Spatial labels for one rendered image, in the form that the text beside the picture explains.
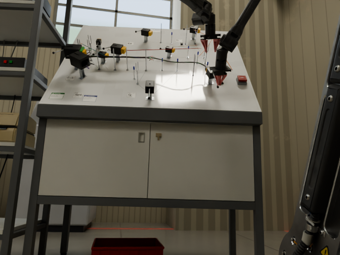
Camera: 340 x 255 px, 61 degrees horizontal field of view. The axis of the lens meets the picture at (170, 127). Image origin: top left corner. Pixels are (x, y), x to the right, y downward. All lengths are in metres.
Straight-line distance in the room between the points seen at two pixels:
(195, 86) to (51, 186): 0.95
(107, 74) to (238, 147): 0.88
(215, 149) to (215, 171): 0.12
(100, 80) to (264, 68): 2.66
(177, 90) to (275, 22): 2.92
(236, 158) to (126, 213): 2.56
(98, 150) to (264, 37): 3.14
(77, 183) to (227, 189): 0.77
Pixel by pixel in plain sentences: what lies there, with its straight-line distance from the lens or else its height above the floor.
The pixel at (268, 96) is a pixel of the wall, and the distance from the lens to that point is 3.91.
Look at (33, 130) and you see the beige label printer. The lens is 1.94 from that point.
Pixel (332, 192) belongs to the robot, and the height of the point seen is 0.46.
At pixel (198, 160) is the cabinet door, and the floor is 0.60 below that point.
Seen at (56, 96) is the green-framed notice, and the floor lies 0.92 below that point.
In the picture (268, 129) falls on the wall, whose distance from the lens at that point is 3.79.
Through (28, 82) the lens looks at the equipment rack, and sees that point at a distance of 1.70.
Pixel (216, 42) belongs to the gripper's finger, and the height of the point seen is 1.28.
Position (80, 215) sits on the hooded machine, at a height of 0.16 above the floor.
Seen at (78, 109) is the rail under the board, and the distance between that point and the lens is 1.58.
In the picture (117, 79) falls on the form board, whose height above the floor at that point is 1.08.
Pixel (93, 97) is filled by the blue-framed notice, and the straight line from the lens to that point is 1.63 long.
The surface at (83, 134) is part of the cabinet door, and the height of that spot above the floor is 0.72.
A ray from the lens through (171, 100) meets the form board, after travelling 1.59.
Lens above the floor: 0.46
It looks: 12 degrees up
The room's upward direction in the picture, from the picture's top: 2 degrees clockwise
